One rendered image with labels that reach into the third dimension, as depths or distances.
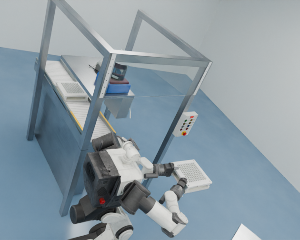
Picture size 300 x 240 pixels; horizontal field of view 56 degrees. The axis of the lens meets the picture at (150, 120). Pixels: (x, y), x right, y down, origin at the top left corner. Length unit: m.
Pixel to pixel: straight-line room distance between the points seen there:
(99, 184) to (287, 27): 4.51
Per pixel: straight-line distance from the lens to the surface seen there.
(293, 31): 5.37
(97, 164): 1.58
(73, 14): 2.38
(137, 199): 1.52
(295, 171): 5.13
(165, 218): 1.57
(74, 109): 2.66
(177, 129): 2.77
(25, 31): 5.49
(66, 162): 2.86
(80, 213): 1.84
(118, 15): 5.70
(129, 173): 1.60
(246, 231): 2.35
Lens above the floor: 2.36
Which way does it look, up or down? 31 degrees down
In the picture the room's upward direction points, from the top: 24 degrees clockwise
